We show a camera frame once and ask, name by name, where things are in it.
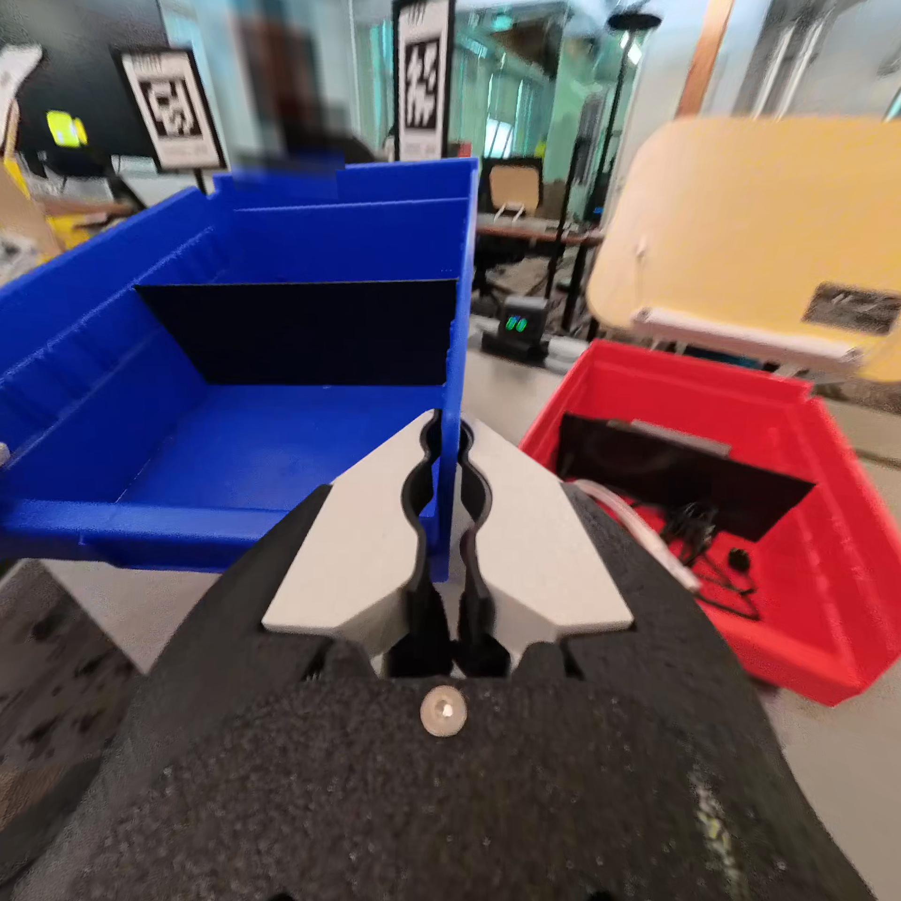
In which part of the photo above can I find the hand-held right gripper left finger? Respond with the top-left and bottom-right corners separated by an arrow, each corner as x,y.
262,410 -> 453,678

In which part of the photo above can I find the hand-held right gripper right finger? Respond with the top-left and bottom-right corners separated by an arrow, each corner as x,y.
456,415 -> 634,678

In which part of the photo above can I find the blue plastic bin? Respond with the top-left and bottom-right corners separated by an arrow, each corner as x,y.
0,156 -> 481,584

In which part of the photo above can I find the black USB cable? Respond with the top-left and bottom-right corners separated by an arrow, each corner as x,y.
662,501 -> 763,622

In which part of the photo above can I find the red plastic bin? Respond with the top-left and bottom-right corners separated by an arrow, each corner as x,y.
519,338 -> 901,707

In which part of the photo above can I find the grey desk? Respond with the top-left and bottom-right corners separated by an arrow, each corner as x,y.
38,345 -> 901,901

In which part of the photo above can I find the black divider of red bin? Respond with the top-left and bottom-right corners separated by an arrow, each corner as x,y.
556,412 -> 817,543

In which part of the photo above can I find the black device with green display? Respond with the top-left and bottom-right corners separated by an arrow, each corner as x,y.
482,294 -> 551,366

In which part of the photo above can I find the black divider of blue bin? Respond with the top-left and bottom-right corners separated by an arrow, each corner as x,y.
134,278 -> 458,387

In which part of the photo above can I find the brown table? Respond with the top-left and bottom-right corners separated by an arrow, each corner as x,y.
475,214 -> 606,249

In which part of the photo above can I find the wooden back chair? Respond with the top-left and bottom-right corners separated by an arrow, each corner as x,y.
488,158 -> 544,226

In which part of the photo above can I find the black white marker sign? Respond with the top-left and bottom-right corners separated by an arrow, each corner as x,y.
113,46 -> 228,173
392,0 -> 457,163

